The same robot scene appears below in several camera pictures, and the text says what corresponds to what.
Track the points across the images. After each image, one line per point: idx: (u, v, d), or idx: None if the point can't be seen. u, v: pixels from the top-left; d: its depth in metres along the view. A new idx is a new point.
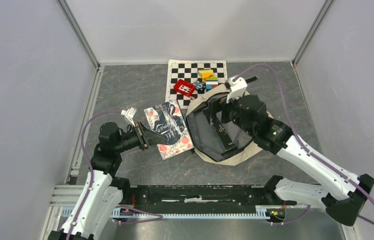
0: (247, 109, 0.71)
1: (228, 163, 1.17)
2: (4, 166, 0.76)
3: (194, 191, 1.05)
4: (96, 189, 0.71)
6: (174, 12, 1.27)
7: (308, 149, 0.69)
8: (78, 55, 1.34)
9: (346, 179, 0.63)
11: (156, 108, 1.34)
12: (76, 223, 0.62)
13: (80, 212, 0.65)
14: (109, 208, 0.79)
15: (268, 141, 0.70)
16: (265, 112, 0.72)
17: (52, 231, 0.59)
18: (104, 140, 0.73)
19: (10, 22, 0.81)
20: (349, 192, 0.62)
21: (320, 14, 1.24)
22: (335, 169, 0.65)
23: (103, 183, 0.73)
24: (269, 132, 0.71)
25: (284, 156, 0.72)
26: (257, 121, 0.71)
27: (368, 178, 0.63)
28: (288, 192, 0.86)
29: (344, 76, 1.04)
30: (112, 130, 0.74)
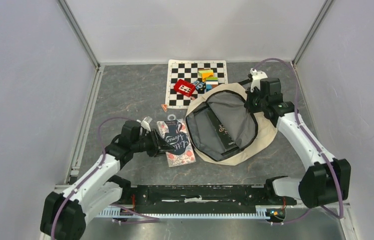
0: (263, 83, 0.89)
1: (228, 163, 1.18)
2: (3, 165, 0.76)
3: (194, 190, 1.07)
4: (103, 170, 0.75)
6: (174, 12, 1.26)
7: (300, 123, 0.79)
8: (77, 55, 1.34)
9: (320, 152, 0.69)
11: (167, 122, 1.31)
12: (77, 191, 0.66)
13: (83, 183, 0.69)
14: (107, 198, 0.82)
15: (273, 111, 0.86)
16: (278, 89, 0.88)
17: (53, 193, 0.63)
18: (127, 131, 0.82)
19: (10, 21, 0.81)
20: (316, 162, 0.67)
21: (320, 13, 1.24)
22: (316, 144, 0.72)
23: (112, 166, 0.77)
24: (277, 104, 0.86)
25: (281, 128, 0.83)
26: (268, 93, 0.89)
27: (344, 162, 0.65)
28: (280, 183, 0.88)
29: (344, 77, 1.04)
30: (138, 124, 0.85)
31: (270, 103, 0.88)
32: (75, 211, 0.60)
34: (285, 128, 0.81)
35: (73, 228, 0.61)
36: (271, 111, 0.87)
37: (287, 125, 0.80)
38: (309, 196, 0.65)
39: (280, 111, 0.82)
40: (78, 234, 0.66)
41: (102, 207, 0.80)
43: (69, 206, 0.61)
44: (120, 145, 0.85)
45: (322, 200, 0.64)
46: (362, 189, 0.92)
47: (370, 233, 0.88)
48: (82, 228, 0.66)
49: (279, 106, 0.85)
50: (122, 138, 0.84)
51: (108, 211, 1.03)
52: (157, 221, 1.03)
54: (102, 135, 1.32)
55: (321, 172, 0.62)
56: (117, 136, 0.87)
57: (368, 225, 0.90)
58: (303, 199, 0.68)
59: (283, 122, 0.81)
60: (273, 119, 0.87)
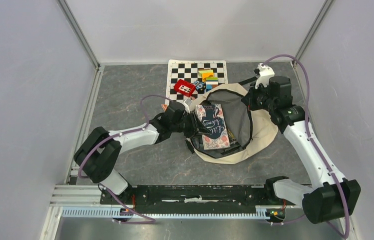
0: (273, 83, 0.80)
1: (228, 161, 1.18)
2: (4, 165, 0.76)
3: (194, 190, 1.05)
4: (144, 132, 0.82)
6: (174, 12, 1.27)
7: (310, 134, 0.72)
8: (77, 55, 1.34)
9: (330, 172, 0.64)
11: (205, 107, 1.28)
12: (120, 136, 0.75)
13: (128, 133, 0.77)
14: (114, 181, 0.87)
15: (281, 116, 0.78)
16: (289, 92, 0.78)
17: (101, 128, 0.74)
18: (171, 112, 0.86)
19: (10, 22, 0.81)
20: (326, 183, 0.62)
21: (320, 14, 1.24)
22: (326, 161, 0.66)
23: (152, 135, 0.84)
24: (286, 110, 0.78)
25: (288, 137, 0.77)
26: (278, 95, 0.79)
27: (354, 183, 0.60)
28: (282, 187, 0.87)
29: (344, 77, 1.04)
30: (181, 109, 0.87)
31: (278, 107, 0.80)
32: (115, 149, 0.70)
34: (293, 138, 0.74)
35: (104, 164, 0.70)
36: (279, 117, 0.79)
37: (296, 137, 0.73)
38: (313, 214, 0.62)
39: (290, 119, 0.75)
40: (103, 175, 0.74)
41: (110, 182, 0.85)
43: (110, 143, 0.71)
44: (161, 123, 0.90)
45: (326, 219, 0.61)
46: (362, 189, 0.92)
47: (370, 233, 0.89)
48: (109, 171, 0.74)
49: (288, 112, 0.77)
50: (165, 116, 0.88)
51: (109, 210, 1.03)
52: (153, 222, 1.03)
54: None
55: (329, 194, 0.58)
56: (161, 114, 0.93)
57: (368, 225, 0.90)
58: (306, 213, 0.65)
59: (291, 132, 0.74)
60: (280, 125, 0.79)
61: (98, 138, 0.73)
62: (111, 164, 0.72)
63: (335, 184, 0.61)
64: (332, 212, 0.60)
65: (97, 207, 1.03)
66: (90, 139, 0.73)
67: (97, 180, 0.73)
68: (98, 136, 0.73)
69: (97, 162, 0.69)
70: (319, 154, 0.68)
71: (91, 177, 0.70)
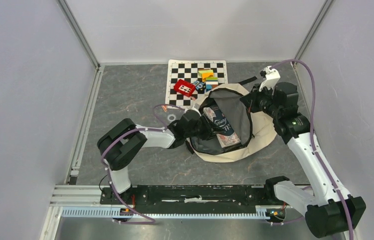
0: (279, 91, 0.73)
1: (228, 159, 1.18)
2: (4, 165, 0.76)
3: (194, 190, 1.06)
4: (165, 134, 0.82)
6: (173, 12, 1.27)
7: (315, 147, 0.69)
8: (77, 55, 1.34)
9: (335, 188, 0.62)
11: (213, 108, 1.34)
12: (146, 131, 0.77)
13: (152, 131, 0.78)
14: (120, 179, 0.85)
15: (285, 126, 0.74)
16: (295, 101, 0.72)
17: (130, 120, 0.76)
18: (186, 122, 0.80)
19: (11, 22, 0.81)
20: (330, 200, 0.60)
21: (320, 14, 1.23)
22: (331, 177, 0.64)
23: (168, 138, 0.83)
24: (290, 120, 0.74)
25: (291, 147, 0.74)
26: (283, 105, 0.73)
27: (360, 200, 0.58)
28: (285, 192, 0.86)
29: (344, 77, 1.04)
30: (196, 117, 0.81)
31: (282, 117, 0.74)
32: (140, 141, 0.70)
34: (297, 150, 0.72)
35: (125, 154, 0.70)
36: (282, 127, 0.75)
37: (300, 149, 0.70)
38: (318, 229, 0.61)
39: (295, 131, 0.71)
40: (119, 167, 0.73)
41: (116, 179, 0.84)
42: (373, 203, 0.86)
43: (136, 135, 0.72)
44: (176, 130, 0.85)
45: (330, 233, 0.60)
46: (362, 188, 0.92)
47: (370, 234, 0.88)
48: (127, 162, 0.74)
49: (293, 123, 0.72)
50: (179, 123, 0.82)
51: (109, 210, 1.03)
52: (154, 223, 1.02)
54: (102, 134, 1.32)
55: (335, 212, 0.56)
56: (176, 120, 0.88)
57: (368, 225, 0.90)
58: (309, 226, 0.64)
59: (296, 144, 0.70)
60: (284, 136, 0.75)
61: (126, 128, 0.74)
62: (133, 155, 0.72)
63: (340, 201, 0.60)
64: (336, 227, 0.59)
65: (97, 207, 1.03)
66: (118, 128, 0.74)
67: (114, 169, 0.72)
68: (126, 126, 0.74)
69: (120, 150, 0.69)
70: (323, 169, 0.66)
71: (111, 163, 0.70)
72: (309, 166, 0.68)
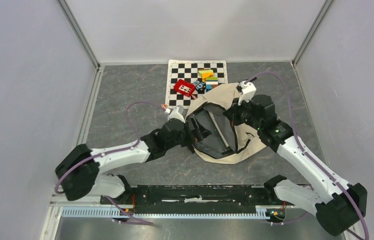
0: (256, 105, 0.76)
1: (228, 160, 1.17)
2: (5, 164, 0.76)
3: (194, 191, 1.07)
4: (134, 152, 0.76)
6: (173, 12, 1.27)
7: (303, 148, 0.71)
8: (77, 55, 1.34)
9: (334, 182, 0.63)
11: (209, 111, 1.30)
12: (103, 156, 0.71)
13: (111, 153, 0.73)
14: (107, 189, 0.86)
15: (270, 136, 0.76)
16: (274, 111, 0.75)
17: (84, 146, 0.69)
18: (167, 132, 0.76)
19: (10, 22, 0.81)
20: (334, 194, 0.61)
21: (320, 14, 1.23)
22: (327, 171, 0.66)
23: (142, 154, 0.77)
24: (274, 129, 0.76)
25: (283, 154, 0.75)
26: (263, 116, 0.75)
27: (360, 187, 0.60)
28: (287, 192, 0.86)
29: (344, 77, 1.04)
30: (178, 127, 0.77)
31: (265, 128, 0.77)
32: (92, 173, 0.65)
34: (288, 155, 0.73)
35: (78, 187, 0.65)
36: (268, 137, 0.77)
37: (291, 153, 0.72)
38: (333, 228, 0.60)
39: (279, 138, 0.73)
40: (80, 194, 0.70)
41: (100, 192, 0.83)
42: (373, 203, 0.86)
43: (89, 164, 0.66)
44: (157, 140, 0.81)
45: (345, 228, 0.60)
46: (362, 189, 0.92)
47: (370, 234, 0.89)
48: (86, 191, 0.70)
49: (276, 131, 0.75)
50: (160, 133, 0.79)
51: (108, 211, 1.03)
52: (152, 224, 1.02)
54: (102, 134, 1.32)
55: (341, 205, 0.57)
56: (157, 129, 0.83)
57: (368, 225, 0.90)
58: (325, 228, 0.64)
59: (285, 150, 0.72)
60: (271, 145, 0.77)
61: (77, 157, 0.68)
62: (89, 185, 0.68)
63: (343, 192, 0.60)
64: (349, 221, 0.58)
65: (97, 207, 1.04)
66: (70, 156, 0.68)
67: (70, 200, 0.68)
68: (78, 155, 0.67)
69: (74, 182, 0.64)
70: (317, 166, 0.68)
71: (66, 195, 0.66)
72: (304, 168, 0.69)
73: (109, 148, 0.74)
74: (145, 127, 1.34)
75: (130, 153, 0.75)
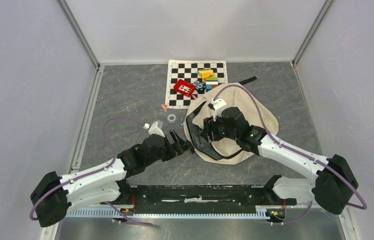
0: (227, 118, 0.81)
1: (228, 161, 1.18)
2: (5, 164, 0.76)
3: (194, 190, 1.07)
4: (106, 173, 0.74)
6: (173, 12, 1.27)
7: (278, 141, 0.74)
8: (77, 55, 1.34)
9: (314, 160, 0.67)
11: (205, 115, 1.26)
12: (72, 182, 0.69)
13: (82, 178, 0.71)
14: (98, 199, 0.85)
15: (249, 143, 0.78)
16: (245, 119, 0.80)
17: (54, 174, 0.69)
18: (147, 148, 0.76)
19: (10, 22, 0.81)
20: (318, 172, 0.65)
21: (320, 14, 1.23)
22: (305, 153, 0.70)
23: (117, 174, 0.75)
24: (249, 135, 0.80)
25: (264, 155, 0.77)
26: (236, 125, 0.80)
27: (337, 157, 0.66)
28: (285, 189, 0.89)
29: (344, 77, 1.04)
30: (158, 144, 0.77)
31: (242, 136, 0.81)
32: (59, 203, 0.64)
34: (267, 152, 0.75)
35: (49, 216, 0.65)
36: (248, 144, 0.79)
37: (269, 150, 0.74)
38: (333, 204, 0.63)
39: (256, 140, 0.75)
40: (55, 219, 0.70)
41: (92, 203, 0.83)
42: (373, 203, 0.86)
43: (56, 194, 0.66)
44: (136, 156, 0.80)
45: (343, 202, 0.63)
46: (362, 189, 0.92)
47: (370, 233, 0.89)
48: (60, 216, 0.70)
49: (251, 135, 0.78)
50: (140, 149, 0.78)
51: (108, 211, 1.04)
52: (151, 225, 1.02)
54: (102, 134, 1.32)
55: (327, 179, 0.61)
56: (137, 144, 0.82)
57: (368, 225, 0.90)
58: (330, 209, 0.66)
59: (263, 148, 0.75)
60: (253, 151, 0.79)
61: (48, 184, 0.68)
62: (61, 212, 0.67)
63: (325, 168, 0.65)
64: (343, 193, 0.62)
65: (97, 207, 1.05)
66: (41, 183, 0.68)
67: (45, 225, 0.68)
68: (48, 183, 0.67)
69: (42, 213, 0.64)
70: (295, 152, 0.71)
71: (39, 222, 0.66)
72: (286, 158, 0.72)
73: (79, 173, 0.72)
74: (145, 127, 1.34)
75: (103, 175, 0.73)
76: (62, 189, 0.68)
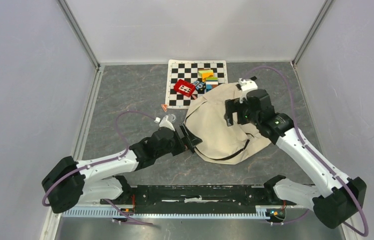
0: (253, 98, 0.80)
1: (229, 161, 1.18)
2: (5, 164, 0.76)
3: (194, 190, 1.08)
4: (122, 163, 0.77)
6: (173, 12, 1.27)
7: (304, 141, 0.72)
8: (77, 55, 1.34)
9: (334, 176, 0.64)
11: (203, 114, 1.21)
12: (89, 168, 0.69)
13: (98, 165, 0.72)
14: (102, 194, 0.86)
15: (270, 128, 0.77)
16: (269, 103, 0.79)
17: (70, 158, 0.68)
18: (156, 140, 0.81)
19: (11, 22, 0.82)
20: (333, 188, 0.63)
21: (320, 13, 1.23)
22: (327, 165, 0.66)
23: (130, 164, 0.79)
24: (273, 120, 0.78)
25: (282, 147, 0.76)
26: (260, 108, 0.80)
27: (359, 180, 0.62)
28: (287, 191, 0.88)
29: (344, 77, 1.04)
30: (167, 137, 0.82)
31: (263, 120, 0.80)
32: (76, 186, 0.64)
34: (288, 147, 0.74)
35: (64, 200, 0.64)
36: (268, 129, 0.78)
37: (291, 146, 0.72)
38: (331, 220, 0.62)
39: (279, 129, 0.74)
40: (67, 206, 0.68)
41: (97, 197, 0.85)
42: (373, 203, 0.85)
43: (74, 177, 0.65)
44: (146, 148, 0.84)
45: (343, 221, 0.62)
46: None
47: (370, 234, 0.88)
48: (73, 203, 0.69)
49: (276, 123, 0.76)
50: (150, 142, 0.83)
51: (108, 211, 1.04)
52: (151, 225, 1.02)
54: (102, 135, 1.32)
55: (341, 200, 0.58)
56: (147, 137, 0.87)
57: (368, 225, 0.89)
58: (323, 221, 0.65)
59: (285, 142, 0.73)
60: (271, 137, 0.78)
61: (64, 169, 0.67)
62: (76, 197, 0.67)
63: (342, 187, 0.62)
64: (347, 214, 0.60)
65: (97, 207, 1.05)
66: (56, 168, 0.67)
67: (57, 211, 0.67)
68: (64, 167, 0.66)
69: (59, 196, 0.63)
70: (317, 159, 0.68)
71: (52, 208, 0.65)
72: (305, 160, 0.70)
73: (95, 160, 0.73)
74: (145, 127, 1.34)
75: (119, 164, 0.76)
76: (78, 173, 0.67)
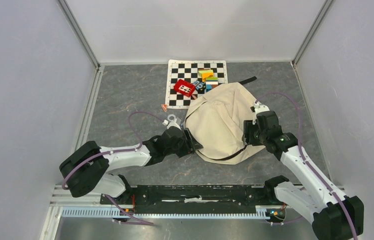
0: (260, 116, 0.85)
1: (229, 161, 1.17)
2: (4, 165, 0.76)
3: (194, 191, 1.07)
4: (137, 154, 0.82)
6: (173, 12, 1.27)
7: (305, 157, 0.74)
8: (77, 55, 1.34)
9: (331, 191, 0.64)
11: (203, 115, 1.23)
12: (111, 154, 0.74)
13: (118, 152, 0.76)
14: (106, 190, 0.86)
15: (275, 144, 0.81)
16: (278, 123, 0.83)
17: (94, 143, 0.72)
18: (167, 137, 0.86)
19: (10, 22, 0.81)
20: (328, 203, 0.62)
21: (320, 13, 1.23)
22: (324, 181, 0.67)
23: (143, 157, 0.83)
24: (279, 137, 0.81)
25: (285, 163, 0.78)
26: (266, 126, 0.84)
27: (356, 199, 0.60)
28: (286, 194, 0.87)
29: (344, 77, 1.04)
30: (177, 135, 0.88)
31: (270, 137, 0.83)
32: (100, 168, 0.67)
34: (290, 163, 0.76)
35: (86, 182, 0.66)
36: (274, 145, 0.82)
37: (292, 161, 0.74)
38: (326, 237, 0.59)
39: (283, 146, 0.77)
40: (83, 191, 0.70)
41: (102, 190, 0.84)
42: (373, 203, 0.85)
43: (98, 160, 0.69)
44: (155, 145, 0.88)
45: None
46: (362, 189, 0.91)
47: (370, 234, 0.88)
48: (89, 188, 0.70)
49: (281, 140, 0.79)
50: (160, 139, 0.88)
51: (108, 211, 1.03)
52: (151, 225, 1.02)
54: (102, 135, 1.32)
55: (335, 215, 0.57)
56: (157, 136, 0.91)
57: (367, 225, 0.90)
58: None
59: (287, 157, 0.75)
60: (276, 153, 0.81)
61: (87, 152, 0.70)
62: (95, 181, 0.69)
63: (338, 203, 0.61)
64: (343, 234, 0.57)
65: (97, 207, 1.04)
66: (79, 152, 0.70)
67: (75, 195, 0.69)
68: (88, 150, 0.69)
69: (82, 178, 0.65)
70: (316, 175, 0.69)
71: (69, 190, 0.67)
72: (304, 176, 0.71)
73: (114, 148, 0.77)
74: (145, 127, 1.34)
75: (135, 154, 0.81)
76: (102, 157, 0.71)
